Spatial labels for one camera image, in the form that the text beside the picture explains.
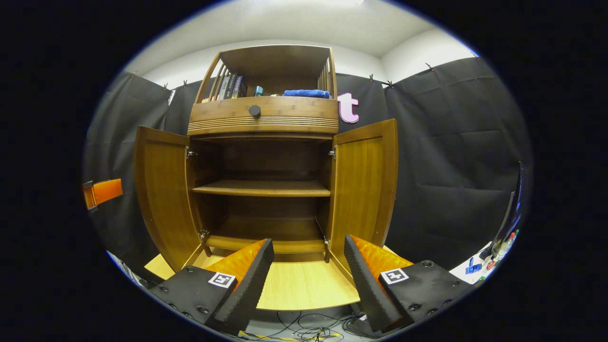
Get blue towel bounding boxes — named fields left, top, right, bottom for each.
left=282, top=89, right=331, bottom=99

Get wooden cabinet door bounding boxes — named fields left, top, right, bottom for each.
left=134, top=125, right=205, bottom=272
left=325, top=119, right=399, bottom=285

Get clear spray bottle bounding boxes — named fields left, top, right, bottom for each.
left=494, top=229, right=520, bottom=259

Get wooden drawer with black knob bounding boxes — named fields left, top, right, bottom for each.
left=188, top=96, right=339, bottom=137

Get black box device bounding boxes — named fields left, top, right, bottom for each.
left=344, top=313, right=380, bottom=339

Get black backdrop cloth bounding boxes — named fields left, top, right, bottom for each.
left=83, top=57, right=532, bottom=276

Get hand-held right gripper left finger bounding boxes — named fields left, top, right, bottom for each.
left=150, top=237, right=276, bottom=335

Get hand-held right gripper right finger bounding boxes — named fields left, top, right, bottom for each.
left=343, top=234, right=475, bottom=333

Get black floor cables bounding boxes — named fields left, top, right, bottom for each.
left=247, top=311, right=366, bottom=342

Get person's striped shirt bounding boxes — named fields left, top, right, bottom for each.
left=107, top=251, right=145, bottom=288

